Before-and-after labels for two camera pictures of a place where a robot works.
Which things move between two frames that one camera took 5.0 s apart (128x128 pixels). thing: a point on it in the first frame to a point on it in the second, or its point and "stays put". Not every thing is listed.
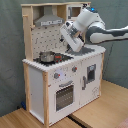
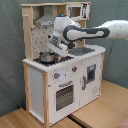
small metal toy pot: [47, 56] stays put
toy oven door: [63, 99] stays put
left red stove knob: [56, 75] stays put
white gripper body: [72, 35] to [57, 44]
